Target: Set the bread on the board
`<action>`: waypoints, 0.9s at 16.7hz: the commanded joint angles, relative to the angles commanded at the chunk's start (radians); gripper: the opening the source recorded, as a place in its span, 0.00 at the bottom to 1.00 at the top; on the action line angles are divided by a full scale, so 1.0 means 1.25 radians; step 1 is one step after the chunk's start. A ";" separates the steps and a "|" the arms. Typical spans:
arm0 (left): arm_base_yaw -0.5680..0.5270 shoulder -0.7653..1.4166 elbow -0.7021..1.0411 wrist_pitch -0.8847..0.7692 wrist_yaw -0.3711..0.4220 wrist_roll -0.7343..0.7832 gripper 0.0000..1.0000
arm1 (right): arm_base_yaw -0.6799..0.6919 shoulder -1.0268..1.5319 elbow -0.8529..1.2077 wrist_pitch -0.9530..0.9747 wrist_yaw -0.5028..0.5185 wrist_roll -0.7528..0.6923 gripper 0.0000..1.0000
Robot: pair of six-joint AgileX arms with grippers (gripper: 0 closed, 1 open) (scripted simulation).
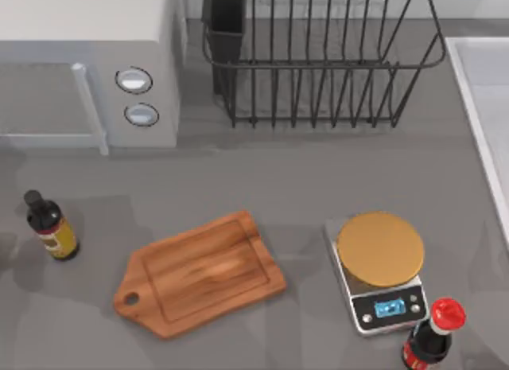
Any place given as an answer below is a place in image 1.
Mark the large microwave knob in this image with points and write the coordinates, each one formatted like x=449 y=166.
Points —
x=134 y=80

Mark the dark bottle with yellow label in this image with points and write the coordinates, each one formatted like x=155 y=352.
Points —
x=53 y=228

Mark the black cutlery holder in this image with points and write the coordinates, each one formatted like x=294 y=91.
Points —
x=226 y=36

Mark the dark bottle with red cap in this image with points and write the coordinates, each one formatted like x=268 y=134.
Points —
x=431 y=338

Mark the pale microwave oven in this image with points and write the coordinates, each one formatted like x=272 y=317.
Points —
x=163 y=67

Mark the small microwave knob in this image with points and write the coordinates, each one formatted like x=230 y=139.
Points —
x=141 y=114

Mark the wooden cutting board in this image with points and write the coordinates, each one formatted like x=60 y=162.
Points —
x=199 y=274

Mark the kitchen scale with golden plate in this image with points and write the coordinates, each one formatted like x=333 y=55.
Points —
x=379 y=266

